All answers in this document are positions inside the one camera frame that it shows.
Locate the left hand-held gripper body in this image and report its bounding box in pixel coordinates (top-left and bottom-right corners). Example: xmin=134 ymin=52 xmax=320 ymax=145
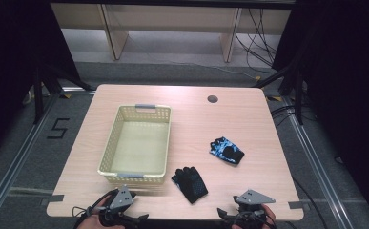
xmin=96 ymin=184 xmax=138 ymax=228

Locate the grey tape strip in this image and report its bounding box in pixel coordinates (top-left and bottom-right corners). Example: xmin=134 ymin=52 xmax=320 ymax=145
xmin=39 ymin=194 xmax=66 ymax=206
xmin=288 ymin=200 xmax=310 ymax=211

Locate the person's right hand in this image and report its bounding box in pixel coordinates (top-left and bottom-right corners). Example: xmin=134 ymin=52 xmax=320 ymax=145
xmin=231 ymin=204 xmax=277 ymax=229

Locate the bundle of black cables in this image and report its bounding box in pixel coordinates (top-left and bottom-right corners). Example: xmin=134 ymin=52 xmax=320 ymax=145
xmin=235 ymin=8 xmax=279 ymax=69

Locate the blue patterned fingerless glove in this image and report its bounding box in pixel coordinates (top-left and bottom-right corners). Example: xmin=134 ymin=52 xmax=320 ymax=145
xmin=209 ymin=136 xmax=246 ymax=165

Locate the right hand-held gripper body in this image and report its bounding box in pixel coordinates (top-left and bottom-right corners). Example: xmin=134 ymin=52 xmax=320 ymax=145
xmin=232 ymin=189 xmax=277 ymax=229

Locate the black floor cable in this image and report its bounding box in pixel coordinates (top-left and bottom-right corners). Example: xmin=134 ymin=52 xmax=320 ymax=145
xmin=270 ymin=104 xmax=297 ymax=129
xmin=291 ymin=177 xmax=330 ymax=229

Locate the white floor cable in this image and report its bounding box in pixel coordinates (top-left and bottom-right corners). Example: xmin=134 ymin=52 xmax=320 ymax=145
xmin=159 ymin=61 xmax=260 ymax=80

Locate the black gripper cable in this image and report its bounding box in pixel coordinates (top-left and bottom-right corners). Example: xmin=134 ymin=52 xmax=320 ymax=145
xmin=72 ymin=189 xmax=118 ymax=229

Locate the aluminium floor rail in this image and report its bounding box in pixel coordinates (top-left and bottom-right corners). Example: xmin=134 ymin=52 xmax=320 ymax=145
xmin=0 ymin=91 xmax=61 ymax=225
xmin=280 ymin=94 xmax=356 ymax=229

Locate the light wooden shelf unit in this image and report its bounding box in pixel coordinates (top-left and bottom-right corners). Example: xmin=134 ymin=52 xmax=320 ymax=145
xmin=50 ymin=3 xmax=293 ymax=63

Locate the person's left hand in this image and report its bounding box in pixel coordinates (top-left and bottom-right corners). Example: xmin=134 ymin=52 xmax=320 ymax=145
xmin=76 ymin=213 xmax=126 ymax=229

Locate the black fingerless glove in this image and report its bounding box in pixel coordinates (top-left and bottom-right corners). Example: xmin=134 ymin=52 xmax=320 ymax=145
xmin=171 ymin=166 xmax=209 ymax=205

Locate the cream plastic basket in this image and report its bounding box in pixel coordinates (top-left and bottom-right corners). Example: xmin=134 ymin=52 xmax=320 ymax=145
xmin=97 ymin=103 xmax=173 ymax=185

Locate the black metal stand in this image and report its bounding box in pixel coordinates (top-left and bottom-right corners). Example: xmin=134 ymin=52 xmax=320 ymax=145
xmin=32 ymin=61 xmax=94 ymax=125
xmin=252 ymin=60 xmax=304 ymax=126

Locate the black curtain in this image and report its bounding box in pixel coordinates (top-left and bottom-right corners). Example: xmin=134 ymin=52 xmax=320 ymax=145
xmin=0 ymin=0 xmax=81 ymax=163
xmin=272 ymin=0 xmax=369 ymax=220

